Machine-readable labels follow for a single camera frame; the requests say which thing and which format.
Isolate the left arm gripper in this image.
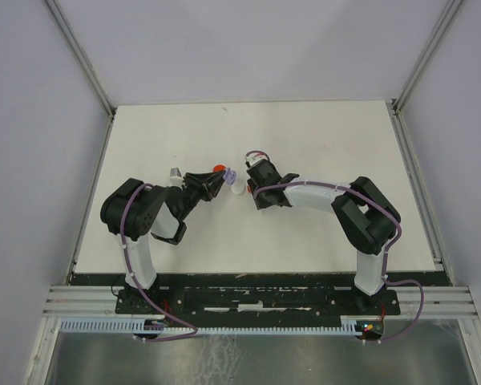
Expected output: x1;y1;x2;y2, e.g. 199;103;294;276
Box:
178;169;228;221

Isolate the lavender round charging case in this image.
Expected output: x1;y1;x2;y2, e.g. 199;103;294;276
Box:
223;168;237;185

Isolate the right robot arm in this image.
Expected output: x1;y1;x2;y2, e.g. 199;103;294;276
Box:
245;151;402;314

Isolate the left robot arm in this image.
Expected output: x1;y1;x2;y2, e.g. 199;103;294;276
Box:
100;168;228;313

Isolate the orange round charging case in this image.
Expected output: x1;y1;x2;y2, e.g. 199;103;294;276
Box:
213;164;226;172

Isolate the white round charging case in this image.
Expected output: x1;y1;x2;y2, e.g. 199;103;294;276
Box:
230;182;245;196

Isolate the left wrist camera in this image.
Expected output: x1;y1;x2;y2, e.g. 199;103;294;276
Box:
169;168;184;187

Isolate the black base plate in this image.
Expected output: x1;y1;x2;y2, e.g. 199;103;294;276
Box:
115;276;402;322

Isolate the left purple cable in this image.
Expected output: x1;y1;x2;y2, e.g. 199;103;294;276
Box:
118;182;200;344

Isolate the right aluminium frame post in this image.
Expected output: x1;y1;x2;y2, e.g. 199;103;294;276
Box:
391;0;466;117

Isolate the aluminium frame post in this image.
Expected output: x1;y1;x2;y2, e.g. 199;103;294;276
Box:
391;0;466;117
42;0;115;116

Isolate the white cable duct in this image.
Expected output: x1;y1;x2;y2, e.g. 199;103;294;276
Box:
59;317;362;336

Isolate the front aluminium rail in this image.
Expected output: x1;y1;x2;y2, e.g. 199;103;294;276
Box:
42;286;478;320

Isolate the left aluminium frame post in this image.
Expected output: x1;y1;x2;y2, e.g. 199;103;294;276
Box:
42;0;115;116

